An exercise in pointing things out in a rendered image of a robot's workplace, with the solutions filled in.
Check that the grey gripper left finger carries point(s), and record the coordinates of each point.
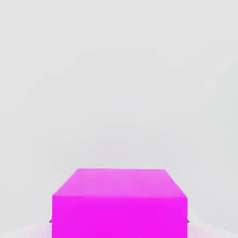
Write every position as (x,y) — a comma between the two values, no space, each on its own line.
(41,230)

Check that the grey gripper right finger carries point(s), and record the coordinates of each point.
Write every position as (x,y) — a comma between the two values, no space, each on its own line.
(197,231)

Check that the small magenta cube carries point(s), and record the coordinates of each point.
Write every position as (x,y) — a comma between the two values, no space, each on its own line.
(119,213)

